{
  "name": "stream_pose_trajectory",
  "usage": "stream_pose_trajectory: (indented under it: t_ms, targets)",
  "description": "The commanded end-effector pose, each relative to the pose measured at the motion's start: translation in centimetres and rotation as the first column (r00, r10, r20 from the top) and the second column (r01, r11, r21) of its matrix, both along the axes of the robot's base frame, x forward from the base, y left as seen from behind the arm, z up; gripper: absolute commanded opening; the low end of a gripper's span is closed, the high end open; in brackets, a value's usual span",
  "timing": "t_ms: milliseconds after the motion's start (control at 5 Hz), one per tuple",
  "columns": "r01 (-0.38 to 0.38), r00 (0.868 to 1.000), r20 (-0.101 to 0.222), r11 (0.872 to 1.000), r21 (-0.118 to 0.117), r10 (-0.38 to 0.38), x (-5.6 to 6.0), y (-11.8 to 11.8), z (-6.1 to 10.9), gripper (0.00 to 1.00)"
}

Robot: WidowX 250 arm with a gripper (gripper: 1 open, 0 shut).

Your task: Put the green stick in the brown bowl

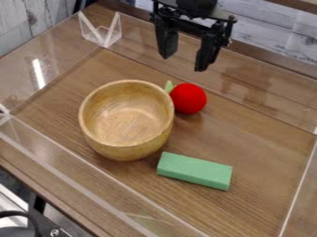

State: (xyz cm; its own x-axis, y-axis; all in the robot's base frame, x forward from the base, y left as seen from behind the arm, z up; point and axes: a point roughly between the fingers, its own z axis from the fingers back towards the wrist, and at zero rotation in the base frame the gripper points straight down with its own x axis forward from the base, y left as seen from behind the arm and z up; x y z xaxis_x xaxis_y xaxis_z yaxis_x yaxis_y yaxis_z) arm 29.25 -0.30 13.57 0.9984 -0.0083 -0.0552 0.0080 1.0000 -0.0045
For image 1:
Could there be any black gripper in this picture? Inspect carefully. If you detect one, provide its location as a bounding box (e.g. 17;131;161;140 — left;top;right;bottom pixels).
152;0;239;72

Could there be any green rectangular block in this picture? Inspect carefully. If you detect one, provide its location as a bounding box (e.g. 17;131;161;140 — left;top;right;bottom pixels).
158;152;233;191

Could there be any small green object behind bowl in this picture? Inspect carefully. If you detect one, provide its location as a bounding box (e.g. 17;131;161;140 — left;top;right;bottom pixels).
165;81;176;94

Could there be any brown wooden bowl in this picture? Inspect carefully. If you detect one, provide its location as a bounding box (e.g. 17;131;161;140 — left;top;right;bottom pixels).
78;80;176;161

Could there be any red ball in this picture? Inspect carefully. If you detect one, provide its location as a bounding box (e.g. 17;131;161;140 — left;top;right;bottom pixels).
170;83;208;114

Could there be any clear acrylic corner bracket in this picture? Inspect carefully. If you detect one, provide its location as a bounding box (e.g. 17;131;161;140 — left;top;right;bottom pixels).
78;11;122;48

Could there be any clear acrylic tray wall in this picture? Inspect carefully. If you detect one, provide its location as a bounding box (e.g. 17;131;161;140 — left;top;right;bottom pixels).
0;106;208;237

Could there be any black table leg bracket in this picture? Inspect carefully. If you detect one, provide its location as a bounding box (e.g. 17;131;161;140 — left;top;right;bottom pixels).
27;193;74;237

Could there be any black cable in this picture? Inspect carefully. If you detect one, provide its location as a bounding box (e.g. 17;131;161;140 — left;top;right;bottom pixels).
0;210;42;237

